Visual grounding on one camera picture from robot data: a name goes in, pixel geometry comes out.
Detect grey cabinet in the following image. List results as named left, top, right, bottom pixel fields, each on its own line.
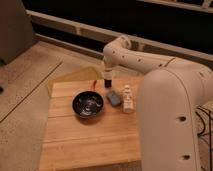
left=0, top=0, right=37, bottom=65

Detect black floor cables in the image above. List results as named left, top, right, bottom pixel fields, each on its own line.
left=194, top=105, right=213, bottom=148

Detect red small object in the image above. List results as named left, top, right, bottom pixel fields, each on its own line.
left=92, top=80, right=97, bottom=88

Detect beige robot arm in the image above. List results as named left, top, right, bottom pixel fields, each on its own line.
left=103, top=35, right=213, bottom=171

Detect wooden table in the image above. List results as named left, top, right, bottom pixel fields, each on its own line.
left=39, top=80, right=141, bottom=171

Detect yellow flat board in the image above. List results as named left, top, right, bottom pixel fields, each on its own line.
left=47, top=67, right=102, bottom=95

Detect clear plastic bottle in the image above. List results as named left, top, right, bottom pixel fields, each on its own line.
left=123, top=85, right=134, bottom=113

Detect black ceramic bowl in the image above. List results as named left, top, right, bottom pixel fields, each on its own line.
left=72, top=91, right=104, bottom=119

